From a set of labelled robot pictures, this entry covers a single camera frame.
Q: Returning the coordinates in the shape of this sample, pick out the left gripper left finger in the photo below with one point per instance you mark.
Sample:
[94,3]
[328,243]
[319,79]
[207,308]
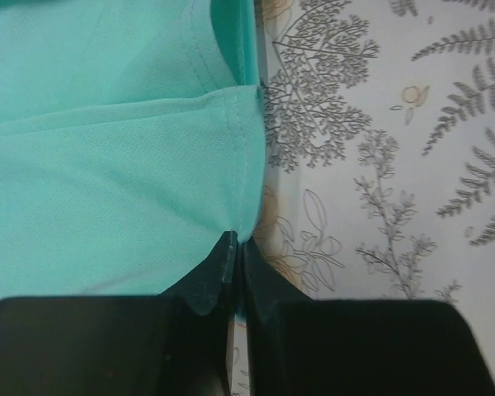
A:
[176,343]

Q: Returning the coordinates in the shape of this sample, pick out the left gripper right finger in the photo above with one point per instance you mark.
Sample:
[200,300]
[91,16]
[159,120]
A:
[303,346]

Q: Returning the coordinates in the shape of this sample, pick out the teal t shirt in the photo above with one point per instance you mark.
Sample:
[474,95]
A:
[131,139]

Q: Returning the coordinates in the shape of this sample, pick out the floral table mat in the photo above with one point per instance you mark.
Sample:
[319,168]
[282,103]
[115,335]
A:
[381,148]

